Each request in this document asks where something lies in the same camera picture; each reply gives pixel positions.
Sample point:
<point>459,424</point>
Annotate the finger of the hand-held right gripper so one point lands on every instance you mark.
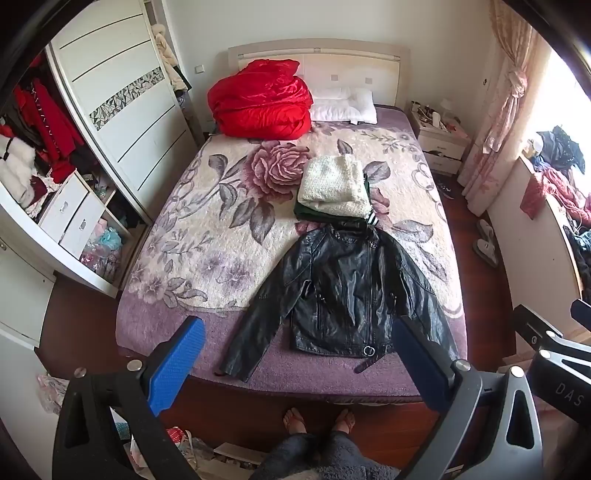
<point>531,327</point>
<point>582,313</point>

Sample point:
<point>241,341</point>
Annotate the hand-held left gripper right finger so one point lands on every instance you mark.
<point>418,364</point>

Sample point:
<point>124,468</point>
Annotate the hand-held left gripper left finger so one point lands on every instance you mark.
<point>178,364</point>

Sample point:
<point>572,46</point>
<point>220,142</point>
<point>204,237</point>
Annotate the black leather jacket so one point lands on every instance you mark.
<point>341,286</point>

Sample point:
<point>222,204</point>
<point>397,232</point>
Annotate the pile of clothes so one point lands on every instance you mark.
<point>561,180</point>

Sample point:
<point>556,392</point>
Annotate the red patterned bag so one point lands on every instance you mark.
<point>175,434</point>

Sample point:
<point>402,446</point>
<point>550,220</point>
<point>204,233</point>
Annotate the white slipper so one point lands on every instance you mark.
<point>485,230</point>
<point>485,251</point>

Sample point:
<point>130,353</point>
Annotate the white desk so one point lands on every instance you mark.
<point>521,221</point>

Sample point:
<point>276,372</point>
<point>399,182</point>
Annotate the white flat box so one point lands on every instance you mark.
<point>240,453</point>

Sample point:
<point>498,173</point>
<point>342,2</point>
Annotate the pink plastic bag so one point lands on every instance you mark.
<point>51,392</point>

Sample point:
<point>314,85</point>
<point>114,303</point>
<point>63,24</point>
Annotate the purple floral blanket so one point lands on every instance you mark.
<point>207,221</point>

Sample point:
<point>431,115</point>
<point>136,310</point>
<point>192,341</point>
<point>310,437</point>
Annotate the dark flip-flops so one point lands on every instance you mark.
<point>447,189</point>

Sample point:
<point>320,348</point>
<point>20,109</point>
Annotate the dark green garment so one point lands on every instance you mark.
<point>314,216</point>

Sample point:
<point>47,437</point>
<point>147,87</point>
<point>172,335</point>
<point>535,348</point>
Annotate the white fuzzy sweater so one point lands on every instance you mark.
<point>332,184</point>

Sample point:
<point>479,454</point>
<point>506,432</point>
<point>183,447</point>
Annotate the white nightstand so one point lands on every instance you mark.
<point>441,143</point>

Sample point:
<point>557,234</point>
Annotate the pink curtain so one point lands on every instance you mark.
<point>503,115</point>

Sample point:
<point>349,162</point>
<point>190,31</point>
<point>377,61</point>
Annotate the white fur garment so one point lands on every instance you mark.
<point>16,170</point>

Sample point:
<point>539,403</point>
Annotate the white pillow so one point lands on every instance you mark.
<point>344,108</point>

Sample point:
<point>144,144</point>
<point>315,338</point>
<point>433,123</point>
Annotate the red coat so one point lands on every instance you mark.
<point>48,124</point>

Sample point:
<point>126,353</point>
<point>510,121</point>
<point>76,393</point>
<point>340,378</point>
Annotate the red quilt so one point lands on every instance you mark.
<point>258,101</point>

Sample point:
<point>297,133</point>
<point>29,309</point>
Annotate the white wardrobe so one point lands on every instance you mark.
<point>115,69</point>

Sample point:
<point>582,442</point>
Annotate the cream hanging garment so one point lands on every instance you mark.
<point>168,55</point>

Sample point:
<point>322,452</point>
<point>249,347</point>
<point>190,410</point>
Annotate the beige bed headboard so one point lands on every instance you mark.
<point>323,60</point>

